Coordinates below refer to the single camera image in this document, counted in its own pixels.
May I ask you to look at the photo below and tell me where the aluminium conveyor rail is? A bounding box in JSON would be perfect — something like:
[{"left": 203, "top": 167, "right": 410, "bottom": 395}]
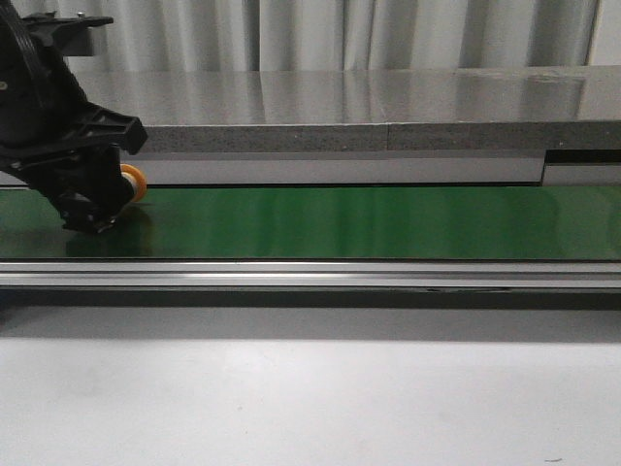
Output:
[
  {"left": 0, "top": 150, "right": 621, "bottom": 189},
  {"left": 1, "top": 259, "right": 620, "bottom": 291}
]

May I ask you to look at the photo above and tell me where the grey pleated curtain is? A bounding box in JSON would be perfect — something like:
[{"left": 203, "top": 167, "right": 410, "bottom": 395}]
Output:
[{"left": 16, "top": 1, "right": 620, "bottom": 72}]

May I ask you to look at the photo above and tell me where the grey stone-edged table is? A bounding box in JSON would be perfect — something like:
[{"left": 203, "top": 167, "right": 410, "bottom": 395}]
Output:
[{"left": 78, "top": 66, "right": 620, "bottom": 152}]

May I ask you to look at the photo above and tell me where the yellow push button switch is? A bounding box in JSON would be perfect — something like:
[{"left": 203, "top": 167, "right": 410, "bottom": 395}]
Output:
[{"left": 120, "top": 164, "right": 147, "bottom": 202}]

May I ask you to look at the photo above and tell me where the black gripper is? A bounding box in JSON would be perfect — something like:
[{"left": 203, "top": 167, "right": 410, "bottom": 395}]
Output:
[{"left": 1, "top": 1, "right": 147, "bottom": 234}]

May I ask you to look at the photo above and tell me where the front aluminium conveyor rail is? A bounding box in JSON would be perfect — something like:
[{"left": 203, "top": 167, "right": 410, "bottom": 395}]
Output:
[{"left": 1, "top": 259, "right": 620, "bottom": 291}]

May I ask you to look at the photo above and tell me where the green conveyor belt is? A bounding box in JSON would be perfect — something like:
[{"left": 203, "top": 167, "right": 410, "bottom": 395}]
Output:
[{"left": 1, "top": 186, "right": 620, "bottom": 261}]

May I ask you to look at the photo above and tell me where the rear aluminium conveyor rail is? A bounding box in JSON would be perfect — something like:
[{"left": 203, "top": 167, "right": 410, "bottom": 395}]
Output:
[{"left": 0, "top": 150, "right": 621, "bottom": 189}]

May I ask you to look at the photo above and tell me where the grey camera mount block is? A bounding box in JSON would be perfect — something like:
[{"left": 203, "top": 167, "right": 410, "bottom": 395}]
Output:
[{"left": 62, "top": 26, "right": 108, "bottom": 57}]

